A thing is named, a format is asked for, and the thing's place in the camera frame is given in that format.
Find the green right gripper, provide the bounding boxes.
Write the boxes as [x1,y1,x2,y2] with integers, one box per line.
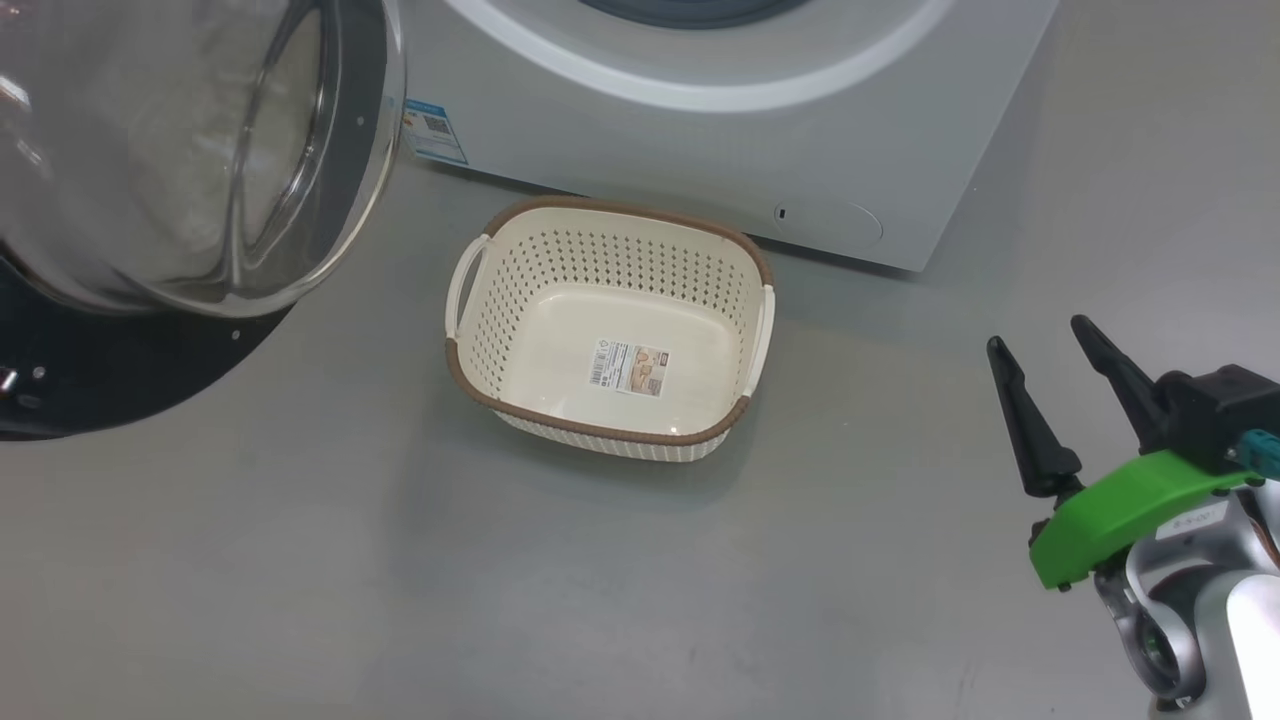
[986,314,1256,591]

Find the washing machine glass door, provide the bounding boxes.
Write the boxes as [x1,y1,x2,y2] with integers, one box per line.
[0,0,408,441]

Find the white front-load washing machine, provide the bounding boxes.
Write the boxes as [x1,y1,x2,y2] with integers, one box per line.
[395,0,1061,273]

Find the white basket product label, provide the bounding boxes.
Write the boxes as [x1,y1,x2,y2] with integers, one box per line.
[590,338,671,397]

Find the cream perforated laundry basket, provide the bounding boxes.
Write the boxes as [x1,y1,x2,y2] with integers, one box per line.
[444,195,777,463]

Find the blue energy label sticker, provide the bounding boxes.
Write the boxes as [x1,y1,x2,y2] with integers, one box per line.
[403,97,469,167]

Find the teal right cable connector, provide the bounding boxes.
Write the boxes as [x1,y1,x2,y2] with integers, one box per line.
[1238,430,1280,477]

